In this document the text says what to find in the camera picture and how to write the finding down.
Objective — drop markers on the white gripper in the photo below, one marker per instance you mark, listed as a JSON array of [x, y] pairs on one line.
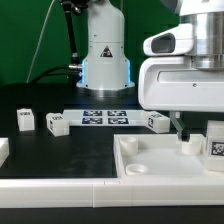
[[172, 84]]

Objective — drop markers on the white square tabletop part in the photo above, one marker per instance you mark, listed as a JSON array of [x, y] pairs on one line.
[[151, 155]]

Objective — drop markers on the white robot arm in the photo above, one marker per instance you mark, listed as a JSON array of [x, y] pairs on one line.
[[199, 35]]

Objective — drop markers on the white U-shaped obstacle fence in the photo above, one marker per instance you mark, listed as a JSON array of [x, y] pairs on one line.
[[110, 192]]

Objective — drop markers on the white sheet with fiducial tags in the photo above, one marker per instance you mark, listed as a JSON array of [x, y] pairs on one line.
[[104, 117]]

